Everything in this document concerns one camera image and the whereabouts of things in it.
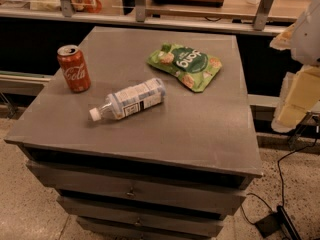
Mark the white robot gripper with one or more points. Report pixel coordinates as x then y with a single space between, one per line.
308 37

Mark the red coke can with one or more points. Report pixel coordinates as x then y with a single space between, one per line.
74 68

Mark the long wooden counter shelf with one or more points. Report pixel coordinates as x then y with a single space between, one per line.
235 16

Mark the green snack bag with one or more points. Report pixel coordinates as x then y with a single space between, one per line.
192 68

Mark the top grey drawer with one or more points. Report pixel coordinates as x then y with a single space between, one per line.
87 180

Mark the grey drawer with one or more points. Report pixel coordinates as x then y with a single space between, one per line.
87 180
132 232
133 216

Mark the black floor power box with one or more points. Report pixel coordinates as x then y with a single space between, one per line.
278 220

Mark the grey drawer cabinet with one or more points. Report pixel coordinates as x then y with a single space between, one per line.
201 140

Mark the clear plastic water bottle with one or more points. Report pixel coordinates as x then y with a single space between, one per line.
130 100

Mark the middle grey drawer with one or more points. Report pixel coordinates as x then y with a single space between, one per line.
133 216

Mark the bottom grey drawer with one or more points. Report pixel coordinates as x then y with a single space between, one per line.
132 232

